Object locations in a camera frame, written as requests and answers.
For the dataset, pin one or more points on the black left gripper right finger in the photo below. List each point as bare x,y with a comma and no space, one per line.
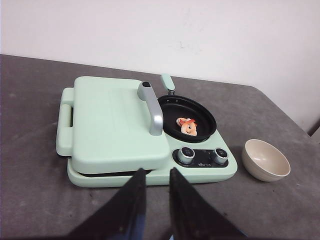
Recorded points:
192,217

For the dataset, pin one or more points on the beige ribbed bowl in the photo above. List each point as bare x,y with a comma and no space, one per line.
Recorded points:
264,161

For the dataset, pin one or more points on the black frying pan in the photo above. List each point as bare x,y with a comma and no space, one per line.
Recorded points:
176,106

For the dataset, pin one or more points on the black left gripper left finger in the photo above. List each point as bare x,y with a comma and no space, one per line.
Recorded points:
121,218

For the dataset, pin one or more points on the pink shrimp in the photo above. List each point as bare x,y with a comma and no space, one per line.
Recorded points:
180,121
189,127

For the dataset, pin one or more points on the mint green hinged lid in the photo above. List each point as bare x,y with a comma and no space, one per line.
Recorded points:
109,125

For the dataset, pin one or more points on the silver control knob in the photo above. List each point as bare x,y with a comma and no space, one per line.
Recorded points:
185,155
220,156

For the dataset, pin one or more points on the right silver control knob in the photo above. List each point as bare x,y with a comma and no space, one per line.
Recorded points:
220,156

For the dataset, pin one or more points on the left silver control knob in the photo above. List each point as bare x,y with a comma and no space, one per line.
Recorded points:
185,155

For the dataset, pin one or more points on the mint green breakfast maker base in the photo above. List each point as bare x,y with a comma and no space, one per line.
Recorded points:
202,169

